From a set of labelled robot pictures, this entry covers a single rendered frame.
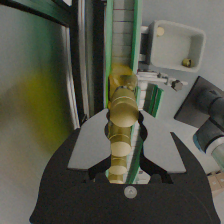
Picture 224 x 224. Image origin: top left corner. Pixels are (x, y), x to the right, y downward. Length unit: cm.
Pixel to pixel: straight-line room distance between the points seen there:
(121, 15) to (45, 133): 38
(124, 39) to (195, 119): 60
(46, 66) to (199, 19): 64
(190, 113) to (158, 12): 54
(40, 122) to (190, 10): 67
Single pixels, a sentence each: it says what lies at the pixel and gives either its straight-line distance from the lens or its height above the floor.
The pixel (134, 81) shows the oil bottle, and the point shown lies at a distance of 18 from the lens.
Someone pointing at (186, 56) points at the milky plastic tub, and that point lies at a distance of 58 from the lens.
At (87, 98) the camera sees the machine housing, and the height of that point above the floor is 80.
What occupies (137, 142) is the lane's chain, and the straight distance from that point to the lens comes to 56.
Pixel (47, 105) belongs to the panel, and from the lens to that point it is 20.
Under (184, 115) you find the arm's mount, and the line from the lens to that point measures 69.
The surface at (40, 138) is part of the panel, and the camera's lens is 20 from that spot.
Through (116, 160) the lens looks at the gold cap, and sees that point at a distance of 19.
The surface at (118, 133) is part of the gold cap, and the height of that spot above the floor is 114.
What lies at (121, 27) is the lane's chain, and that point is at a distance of 39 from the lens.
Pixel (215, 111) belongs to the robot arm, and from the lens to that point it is 60.
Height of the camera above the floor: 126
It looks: 60 degrees down
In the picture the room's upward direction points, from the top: 173 degrees counter-clockwise
